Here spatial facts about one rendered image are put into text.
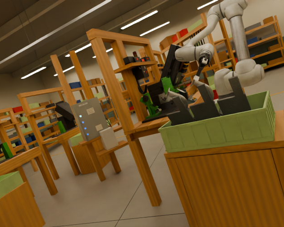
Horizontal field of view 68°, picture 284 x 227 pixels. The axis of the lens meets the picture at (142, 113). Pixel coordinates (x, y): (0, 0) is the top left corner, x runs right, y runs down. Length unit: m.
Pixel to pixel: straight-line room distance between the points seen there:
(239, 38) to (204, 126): 0.99
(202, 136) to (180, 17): 10.71
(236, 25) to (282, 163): 1.21
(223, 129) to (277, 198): 0.44
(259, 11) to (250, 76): 9.96
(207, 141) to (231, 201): 0.38
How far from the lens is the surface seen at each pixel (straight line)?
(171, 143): 1.35
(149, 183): 2.33
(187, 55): 1.67
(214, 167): 1.32
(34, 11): 7.53
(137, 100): 2.45
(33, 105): 10.31
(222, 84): 1.95
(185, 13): 11.77
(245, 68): 1.92
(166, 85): 2.56
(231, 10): 2.06
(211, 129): 1.22
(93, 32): 2.20
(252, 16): 11.72
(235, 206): 1.43
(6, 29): 8.32
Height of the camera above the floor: 1.24
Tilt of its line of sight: 7 degrees down
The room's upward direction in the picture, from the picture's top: 20 degrees counter-clockwise
